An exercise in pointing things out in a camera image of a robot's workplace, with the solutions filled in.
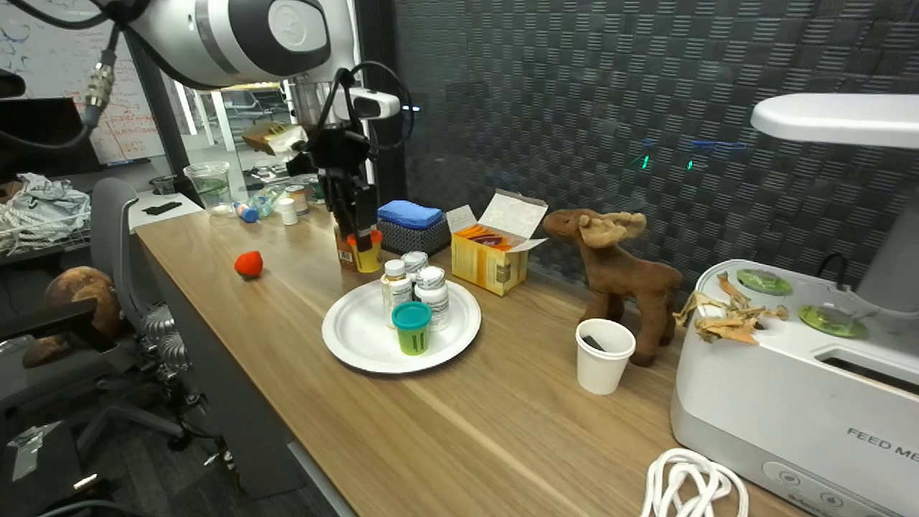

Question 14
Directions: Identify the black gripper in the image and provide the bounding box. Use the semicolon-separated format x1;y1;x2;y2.
307;130;378;253

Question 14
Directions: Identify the yellow tub orange lid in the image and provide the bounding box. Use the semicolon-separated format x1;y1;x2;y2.
345;229;381;275

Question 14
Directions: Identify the white pill bottle blue label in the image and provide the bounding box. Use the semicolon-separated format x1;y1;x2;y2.
401;251;427;279

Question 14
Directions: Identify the white pill bottle front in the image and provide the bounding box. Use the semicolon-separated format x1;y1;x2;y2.
378;258;412;312

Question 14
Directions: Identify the small white pill bottle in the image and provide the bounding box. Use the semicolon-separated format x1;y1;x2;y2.
414;263;449;312

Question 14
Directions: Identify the white paper plate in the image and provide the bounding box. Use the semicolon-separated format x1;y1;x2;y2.
321;282;483;373

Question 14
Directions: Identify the spice jar orange lid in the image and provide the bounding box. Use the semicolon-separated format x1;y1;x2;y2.
334;228;354;266

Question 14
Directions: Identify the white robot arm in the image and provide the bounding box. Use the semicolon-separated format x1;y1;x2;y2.
123;0;377;251

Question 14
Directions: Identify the red strawberry toy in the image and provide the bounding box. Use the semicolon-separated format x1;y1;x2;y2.
236;251;264;282

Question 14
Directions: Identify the brown plush toy on chair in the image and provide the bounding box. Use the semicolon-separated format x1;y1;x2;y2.
24;263;126;371

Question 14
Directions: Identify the blue folded cloth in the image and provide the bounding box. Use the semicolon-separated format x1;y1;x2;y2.
377;197;442;229

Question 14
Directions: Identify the grey basket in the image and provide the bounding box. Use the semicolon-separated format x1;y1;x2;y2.
378;222;452;253

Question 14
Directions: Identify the yellow open cardboard box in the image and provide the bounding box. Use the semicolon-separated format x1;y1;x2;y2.
445;190;548;295

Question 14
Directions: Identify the white paper cup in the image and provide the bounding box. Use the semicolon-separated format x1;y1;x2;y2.
575;319;636;396

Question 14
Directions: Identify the black office chair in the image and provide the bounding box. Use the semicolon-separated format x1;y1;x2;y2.
0;177;199;450

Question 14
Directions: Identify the brown plush moose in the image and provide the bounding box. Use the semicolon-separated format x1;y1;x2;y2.
544;209;683;367

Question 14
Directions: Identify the white planter appliance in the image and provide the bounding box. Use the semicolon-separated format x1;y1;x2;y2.
669;258;919;517

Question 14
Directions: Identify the white coiled cable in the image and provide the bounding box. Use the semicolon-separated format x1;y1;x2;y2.
637;446;753;517

